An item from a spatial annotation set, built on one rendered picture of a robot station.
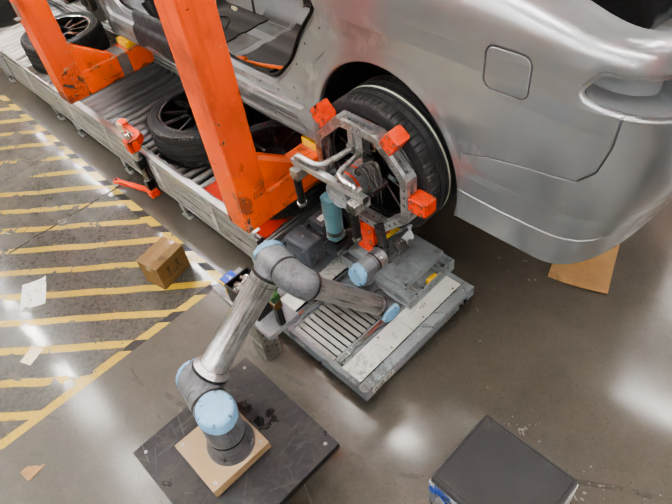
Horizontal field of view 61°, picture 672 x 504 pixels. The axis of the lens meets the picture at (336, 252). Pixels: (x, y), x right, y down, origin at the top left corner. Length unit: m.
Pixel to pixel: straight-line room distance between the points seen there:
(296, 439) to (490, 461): 0.75
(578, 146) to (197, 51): 1.37
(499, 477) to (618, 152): 1.19
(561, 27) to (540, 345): 1.65
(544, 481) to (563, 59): 1.42
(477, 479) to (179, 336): 1.73
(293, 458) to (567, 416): 1.23
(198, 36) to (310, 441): 1.60
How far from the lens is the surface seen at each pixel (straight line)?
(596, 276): 3.31
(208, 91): 2.36
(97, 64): 4.35
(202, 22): 2.28
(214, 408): 2.18
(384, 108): 2.33
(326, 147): 2.66
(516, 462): 2.31
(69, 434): 3.15
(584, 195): 2.04
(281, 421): 2.45
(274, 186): 2.80
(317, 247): 2.89
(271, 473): 2.37
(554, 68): 1.84
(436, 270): 3.03
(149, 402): 3.05
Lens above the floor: 2.45
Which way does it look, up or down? 47 degrees down
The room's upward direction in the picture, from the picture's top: 10 degrees counter-clockwise
